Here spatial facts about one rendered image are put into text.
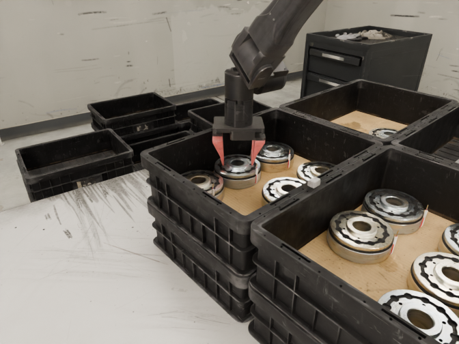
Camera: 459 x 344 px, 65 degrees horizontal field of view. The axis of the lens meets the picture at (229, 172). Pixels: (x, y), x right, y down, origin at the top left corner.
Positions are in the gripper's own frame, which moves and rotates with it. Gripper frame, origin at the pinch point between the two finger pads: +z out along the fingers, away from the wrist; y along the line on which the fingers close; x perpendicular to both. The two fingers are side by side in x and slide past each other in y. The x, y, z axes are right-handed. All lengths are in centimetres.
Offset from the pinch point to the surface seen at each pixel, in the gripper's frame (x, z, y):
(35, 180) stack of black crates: -41, 30, 70
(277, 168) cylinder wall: -1.7, 3.1, -9.3
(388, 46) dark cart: -130, 2, -88
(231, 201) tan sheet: 9.6, 3.9, 1.5
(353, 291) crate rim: 42.0, -6.7, -10.7
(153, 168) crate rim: 11.7, -4.9, 16.0
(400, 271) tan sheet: 29.5, 3.4, -24.0
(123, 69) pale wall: -265, 50, 92
